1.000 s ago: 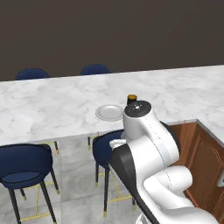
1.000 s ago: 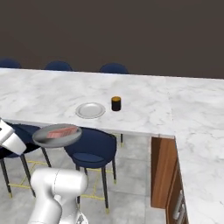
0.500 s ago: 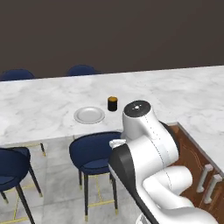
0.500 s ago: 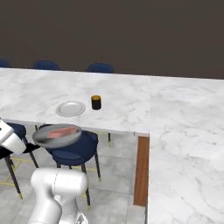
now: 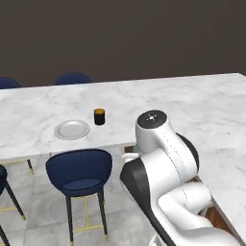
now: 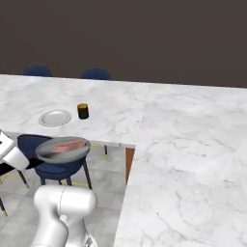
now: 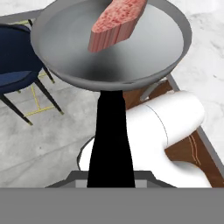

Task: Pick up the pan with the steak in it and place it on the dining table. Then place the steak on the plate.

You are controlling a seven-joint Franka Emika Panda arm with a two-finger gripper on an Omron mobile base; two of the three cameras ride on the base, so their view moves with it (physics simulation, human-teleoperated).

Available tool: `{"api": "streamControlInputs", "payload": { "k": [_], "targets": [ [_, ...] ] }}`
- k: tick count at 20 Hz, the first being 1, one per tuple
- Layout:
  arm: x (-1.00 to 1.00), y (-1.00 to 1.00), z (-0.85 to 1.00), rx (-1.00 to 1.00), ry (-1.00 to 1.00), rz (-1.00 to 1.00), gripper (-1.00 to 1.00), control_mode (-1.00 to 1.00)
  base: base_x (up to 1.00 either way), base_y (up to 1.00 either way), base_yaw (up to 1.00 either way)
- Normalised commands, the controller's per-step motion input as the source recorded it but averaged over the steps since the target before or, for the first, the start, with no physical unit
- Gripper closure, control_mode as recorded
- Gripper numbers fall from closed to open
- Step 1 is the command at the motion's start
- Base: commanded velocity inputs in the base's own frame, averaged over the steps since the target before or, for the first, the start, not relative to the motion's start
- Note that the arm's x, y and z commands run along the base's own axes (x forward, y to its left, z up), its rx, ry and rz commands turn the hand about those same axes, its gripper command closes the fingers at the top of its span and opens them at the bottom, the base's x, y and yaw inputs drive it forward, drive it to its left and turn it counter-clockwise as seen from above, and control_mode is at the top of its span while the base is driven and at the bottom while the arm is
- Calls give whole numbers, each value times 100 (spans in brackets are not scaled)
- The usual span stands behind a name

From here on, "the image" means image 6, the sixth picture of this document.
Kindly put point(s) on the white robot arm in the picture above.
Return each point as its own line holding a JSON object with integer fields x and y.
{"x": 61, "y": 209}

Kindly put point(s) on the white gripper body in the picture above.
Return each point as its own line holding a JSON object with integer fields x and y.
{"x": 14, "y": 157}

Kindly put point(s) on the black gold-tipped chair leg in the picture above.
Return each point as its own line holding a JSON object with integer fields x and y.
{"x": 3, "y": 207}

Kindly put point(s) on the pink steak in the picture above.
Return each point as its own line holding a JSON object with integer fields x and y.
{"x": 68, "y": 146}

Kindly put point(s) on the white round plate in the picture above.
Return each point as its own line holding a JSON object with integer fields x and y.
{"x": 55, "y": 118}

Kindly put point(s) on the black cup with gold rim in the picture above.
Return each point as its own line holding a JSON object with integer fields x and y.
{"x": 83, "y": 112}

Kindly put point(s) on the blue chair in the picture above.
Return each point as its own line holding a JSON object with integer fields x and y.
{"x": 38, "y": 71}
{"x": 53, "y": 170}
{"x": 96, "y": 74}

